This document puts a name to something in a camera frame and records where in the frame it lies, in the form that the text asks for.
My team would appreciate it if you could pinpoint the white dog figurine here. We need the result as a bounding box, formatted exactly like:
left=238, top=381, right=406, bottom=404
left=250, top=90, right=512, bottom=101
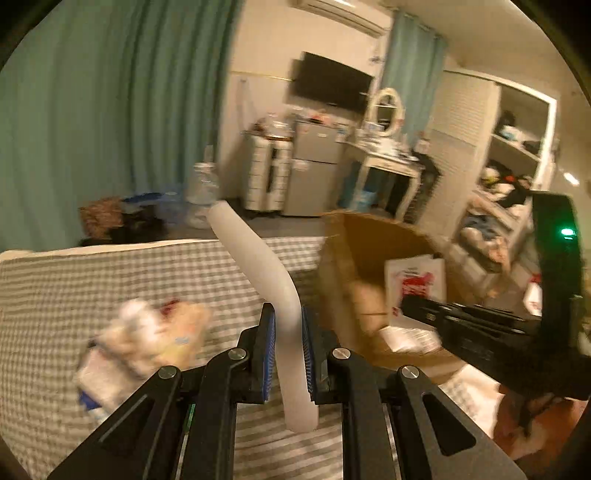
left=96, top=299, right=163, bottom=378

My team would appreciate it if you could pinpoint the white snack packet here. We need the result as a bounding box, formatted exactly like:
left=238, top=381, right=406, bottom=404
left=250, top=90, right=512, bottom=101
left=385, top=255, right=447, bottom=325

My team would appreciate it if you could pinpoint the white tape roll ring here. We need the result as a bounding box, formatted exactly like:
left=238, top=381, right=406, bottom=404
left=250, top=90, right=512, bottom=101
left=206, top=199, right=321, bottom=434

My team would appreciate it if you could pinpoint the beige amoxicillin medicine box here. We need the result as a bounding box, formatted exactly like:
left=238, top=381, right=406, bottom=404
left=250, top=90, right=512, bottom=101
left=156, top=300, right=212, bottom=370

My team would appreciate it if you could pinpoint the person's right hand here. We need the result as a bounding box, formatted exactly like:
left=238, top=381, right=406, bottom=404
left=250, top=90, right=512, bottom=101
left=493, top=386, right=588, bottom=466

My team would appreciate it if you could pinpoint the cardboard box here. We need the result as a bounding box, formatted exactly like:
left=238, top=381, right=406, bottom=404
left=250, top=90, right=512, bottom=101
left=318, top=210, right=466, bottom=384

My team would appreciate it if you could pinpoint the green checkered tablecloth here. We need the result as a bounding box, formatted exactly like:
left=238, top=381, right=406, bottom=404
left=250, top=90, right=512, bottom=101
left=1, top=237, right=342, bottom=479

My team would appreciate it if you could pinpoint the white wardrobe shelving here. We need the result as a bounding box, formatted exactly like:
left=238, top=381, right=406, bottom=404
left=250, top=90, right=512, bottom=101
left=419, top=70, right=558, bottom=296

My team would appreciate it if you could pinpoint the brown patterned bag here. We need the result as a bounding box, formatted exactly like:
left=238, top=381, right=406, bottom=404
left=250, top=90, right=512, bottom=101
left=78, top=197, right=123, bottom=240

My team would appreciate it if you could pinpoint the blue trash bin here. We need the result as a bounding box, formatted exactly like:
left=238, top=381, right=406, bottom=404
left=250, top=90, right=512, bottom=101
left=341, top=181, right=380, bottom=213

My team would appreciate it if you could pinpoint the white vanity table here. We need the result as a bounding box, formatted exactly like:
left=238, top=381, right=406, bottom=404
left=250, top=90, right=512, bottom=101
left=339, top=141, right=424, bottom=221

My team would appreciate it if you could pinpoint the large water bottle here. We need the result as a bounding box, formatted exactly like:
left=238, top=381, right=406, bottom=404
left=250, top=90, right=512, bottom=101
left=185, top=162, right=219, bottom=230

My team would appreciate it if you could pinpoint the silver mini fridge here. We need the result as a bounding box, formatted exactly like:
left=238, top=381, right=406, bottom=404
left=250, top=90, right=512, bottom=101
left=281, top=121, right=342, bottom=217

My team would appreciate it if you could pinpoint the oval vanity mirror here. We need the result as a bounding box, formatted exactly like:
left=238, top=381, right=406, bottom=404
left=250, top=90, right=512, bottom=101
left=363, top=88, right=406, bottom=138

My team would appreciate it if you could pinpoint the white suitcase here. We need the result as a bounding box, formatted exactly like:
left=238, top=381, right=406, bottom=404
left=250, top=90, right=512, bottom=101
left=240, top=134, right=293, bottom=213

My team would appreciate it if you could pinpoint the green curtain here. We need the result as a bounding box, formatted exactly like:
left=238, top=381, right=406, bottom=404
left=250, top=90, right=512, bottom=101
left=1, top=1, right=242, bottom=251

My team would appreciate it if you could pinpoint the air conditioner unit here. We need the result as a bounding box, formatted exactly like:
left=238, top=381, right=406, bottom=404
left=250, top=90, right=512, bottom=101
left=290, top=0, right=393, bottom=38

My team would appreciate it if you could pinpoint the wall mounted television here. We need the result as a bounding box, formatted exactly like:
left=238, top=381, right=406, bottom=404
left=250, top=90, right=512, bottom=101
left=291, top=52, right=374, bottom=113

